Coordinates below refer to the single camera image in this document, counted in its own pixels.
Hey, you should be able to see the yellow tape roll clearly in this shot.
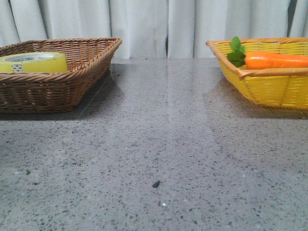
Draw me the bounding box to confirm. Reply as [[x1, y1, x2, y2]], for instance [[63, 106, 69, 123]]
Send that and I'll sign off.
[[0, 52, 68, 73]]

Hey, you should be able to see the small black debris chip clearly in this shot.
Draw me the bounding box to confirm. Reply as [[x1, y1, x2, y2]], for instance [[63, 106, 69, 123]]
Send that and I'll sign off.
[[152, 180, 161, 188]]

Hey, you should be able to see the brown wicker basket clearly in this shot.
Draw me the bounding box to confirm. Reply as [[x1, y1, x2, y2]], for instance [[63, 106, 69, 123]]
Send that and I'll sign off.
[[0, 37, 122, 114]]

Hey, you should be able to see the white curtain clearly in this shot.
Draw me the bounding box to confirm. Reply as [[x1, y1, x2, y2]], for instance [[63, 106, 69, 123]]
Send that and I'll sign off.
[[0, 0, 308, 59]]

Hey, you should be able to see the orange toy carrot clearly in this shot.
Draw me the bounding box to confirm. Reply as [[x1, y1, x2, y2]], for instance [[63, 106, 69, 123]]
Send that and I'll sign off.
[[227, 36, 308, 70]]

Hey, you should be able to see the yellow woven basket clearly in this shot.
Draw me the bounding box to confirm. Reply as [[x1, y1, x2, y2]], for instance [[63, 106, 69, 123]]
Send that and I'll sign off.
[[206, 37, 308, 110]]

